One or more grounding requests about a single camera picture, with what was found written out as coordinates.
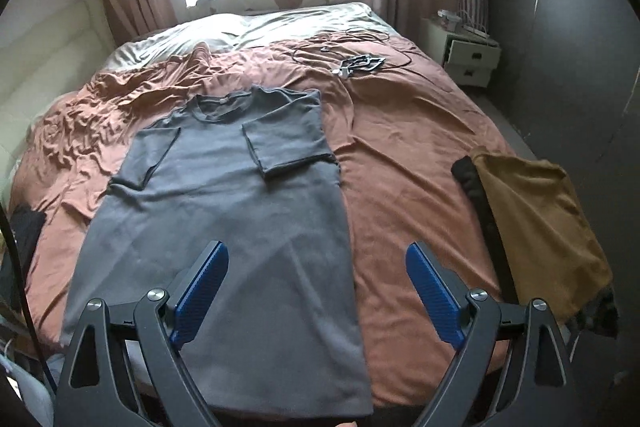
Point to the grey t-shirt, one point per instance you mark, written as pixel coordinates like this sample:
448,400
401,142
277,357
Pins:
225,207

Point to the white nightstand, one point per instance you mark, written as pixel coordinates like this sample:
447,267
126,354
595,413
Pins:
470,57

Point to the brown blanket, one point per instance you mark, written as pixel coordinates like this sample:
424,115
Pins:
410,157

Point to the mustard folded garment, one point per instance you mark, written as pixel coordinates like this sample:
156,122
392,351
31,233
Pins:
540,227

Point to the white charger plug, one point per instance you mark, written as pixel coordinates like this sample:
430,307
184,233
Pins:
341,72

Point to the white power strip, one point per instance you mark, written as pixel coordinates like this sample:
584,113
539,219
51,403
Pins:
482,34

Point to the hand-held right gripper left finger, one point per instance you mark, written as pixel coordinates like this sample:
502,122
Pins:
200,294

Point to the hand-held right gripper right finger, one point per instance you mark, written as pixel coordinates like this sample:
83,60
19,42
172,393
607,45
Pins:
435,297

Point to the small white device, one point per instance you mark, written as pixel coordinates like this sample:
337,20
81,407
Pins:
448,19

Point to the beige duvet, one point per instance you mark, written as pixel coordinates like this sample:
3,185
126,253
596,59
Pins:
280,24

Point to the cream padded headboard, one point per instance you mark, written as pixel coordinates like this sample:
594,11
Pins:
45,72

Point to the black garment at bed edge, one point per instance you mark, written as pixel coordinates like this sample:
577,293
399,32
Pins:
21,277

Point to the white slatted rack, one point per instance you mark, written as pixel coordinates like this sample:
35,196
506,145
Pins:
472,7

